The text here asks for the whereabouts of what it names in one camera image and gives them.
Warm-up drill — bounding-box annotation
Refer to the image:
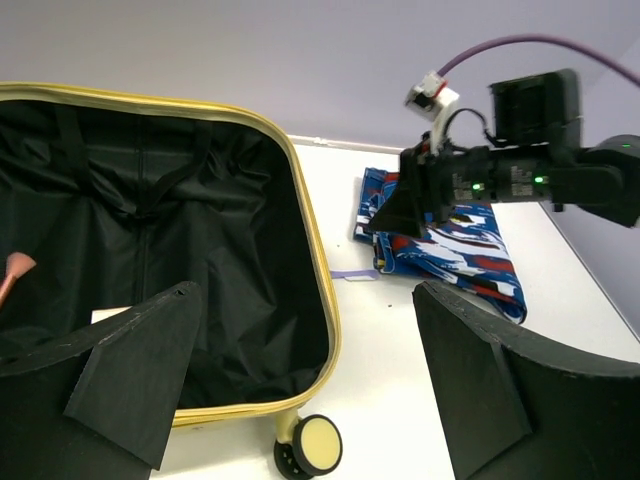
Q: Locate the blue red white cloth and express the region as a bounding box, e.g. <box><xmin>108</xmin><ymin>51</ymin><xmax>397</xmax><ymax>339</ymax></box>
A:
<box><xmin>353</xmin><ymin>168</ymin><xmax>528</xmax><ymax>324</ymax></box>

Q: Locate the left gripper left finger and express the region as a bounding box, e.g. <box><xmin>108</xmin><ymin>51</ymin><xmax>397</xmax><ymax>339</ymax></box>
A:
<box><xmin>1</xmin><ymin>282</ymin><xmax>202</xmax><ymax>479</ymax></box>

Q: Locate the aluminium table edge rail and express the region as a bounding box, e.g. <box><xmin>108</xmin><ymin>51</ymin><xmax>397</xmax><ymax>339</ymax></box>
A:
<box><xmin>288</xmin><ymin>134</ymin><xmax>403</xmax><ymax>154</ymax></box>

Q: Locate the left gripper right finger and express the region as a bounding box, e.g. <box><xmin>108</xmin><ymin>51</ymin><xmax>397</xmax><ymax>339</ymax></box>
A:
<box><xmin>413</xmin><ymin>281</ymin><xmax>639</xmax><ymax>480</ymax></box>

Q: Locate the yellow hard-shell suitcase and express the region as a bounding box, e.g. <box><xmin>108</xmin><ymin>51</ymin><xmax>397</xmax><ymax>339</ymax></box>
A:
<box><xmin>1</xmin><ymin>83</ymin><xmax>343</xmax><ymax>479</ymax></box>

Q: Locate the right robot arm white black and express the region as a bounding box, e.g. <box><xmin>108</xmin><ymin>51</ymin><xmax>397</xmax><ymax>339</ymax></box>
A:
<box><xmin>369</xmin><ymin>69</ymin><xmax>639</xmax><ymax>237</ymax></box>

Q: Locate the white card in suitcase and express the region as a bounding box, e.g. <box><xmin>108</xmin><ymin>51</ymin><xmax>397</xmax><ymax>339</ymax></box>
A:
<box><xmin>90</xmin><ymin>306</ymin><xmax>130</xmax><ymax>325</ymax></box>

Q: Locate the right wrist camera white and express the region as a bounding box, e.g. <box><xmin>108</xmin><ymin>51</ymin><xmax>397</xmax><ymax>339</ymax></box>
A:
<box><xmin>404</xmin><ymin>71</ymin><xmax>460</xmax><ymax>155</ymax></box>

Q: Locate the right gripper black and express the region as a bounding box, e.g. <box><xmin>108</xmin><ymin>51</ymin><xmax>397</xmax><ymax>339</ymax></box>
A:
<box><xmin>369</xmin><ymin>141</ymin><xmax>500</xmax><ymax>238</ymax></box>

